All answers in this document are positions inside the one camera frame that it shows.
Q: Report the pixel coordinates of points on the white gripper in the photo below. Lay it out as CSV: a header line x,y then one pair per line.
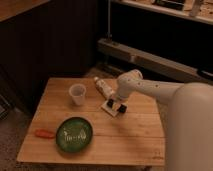
x,y
118,98

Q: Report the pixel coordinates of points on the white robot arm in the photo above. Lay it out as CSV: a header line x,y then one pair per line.
x,y
189,131

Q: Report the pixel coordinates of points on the white tube bottle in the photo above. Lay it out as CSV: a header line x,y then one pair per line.
x,y
103,87

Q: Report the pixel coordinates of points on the translucent plastic cup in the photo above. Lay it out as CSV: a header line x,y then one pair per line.
x,y
77,93

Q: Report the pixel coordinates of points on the wooden table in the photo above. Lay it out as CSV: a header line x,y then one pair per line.
x,y
133,138

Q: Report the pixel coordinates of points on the green plate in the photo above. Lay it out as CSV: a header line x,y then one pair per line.
x,y
74,135

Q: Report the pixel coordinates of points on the grey baseboard heater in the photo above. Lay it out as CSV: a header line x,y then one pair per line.
x,y
151,62

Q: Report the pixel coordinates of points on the orange carrot toy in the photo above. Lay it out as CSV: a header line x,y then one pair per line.
x,y
44,134

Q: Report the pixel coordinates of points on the vertical metal pole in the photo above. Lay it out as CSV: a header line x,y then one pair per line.
x,y
109,19

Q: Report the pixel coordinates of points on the wooden shelf ledge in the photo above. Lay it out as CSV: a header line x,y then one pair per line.
x,y
194,10

